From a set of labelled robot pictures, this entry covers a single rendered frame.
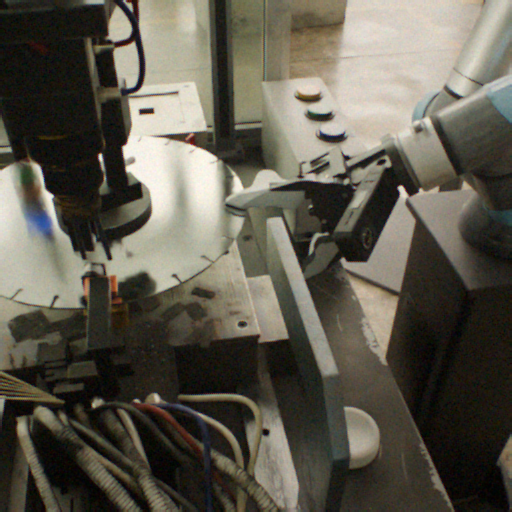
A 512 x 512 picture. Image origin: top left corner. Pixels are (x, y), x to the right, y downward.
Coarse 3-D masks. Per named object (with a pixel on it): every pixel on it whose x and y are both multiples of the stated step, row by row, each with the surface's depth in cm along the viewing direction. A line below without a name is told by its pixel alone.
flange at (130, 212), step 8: (144, 184) 71; (144, 192) 69; (136, 200) 68; (144, 200) 68; (120, 208) 67; (128, 208) 67; (136, 208) 67; (144, 208) 67; (56, 216) 66; (104, 216) 66; (112, 216) 66; (120, 216) 66; (128, 216) 66; (136, 216) 66; (144, 216) 67; (104, 224) 65; (112, 224) 65; (120, 224) 65; (128, 224) 65; (136, 224) 66; (112, 232) 65
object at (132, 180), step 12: (108, 156) 56; (120, 156) 56; (108, 168) 57; (120, 168) 57; (108, 180) 58; (120, 180) 58; (132, 180) 59; (108, 192) 58; (120, 192) 58; (132, 192) 59; (108, 204) 58; (120, 204) 59; (60, 216) 56; (72, 228) 58; (84, 228) 58; (96, 228) 61; (72, 240) 59; (84, 240) 59
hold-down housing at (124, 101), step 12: (96, 60) 49; (108, 60) 50; (108, 72) 50; (108, 84) 51; (120, 84) 53; (108, 108) 51; (120, 108) 52; (108, 120) 52; (120, 120) 52; (108, 132) 53; (120, 132) 53; (108, 144) 54; (120, 144) 54
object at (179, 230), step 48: (144, 144) 80; (0, 192) 71; (192, 192) 71; (0, 240) 64; (48, 240) 64; (96, 240) 64; (144, 240) 64; (192, 240) 64; (0, 288) 59; (48, 288) 59; (144, 288) 59
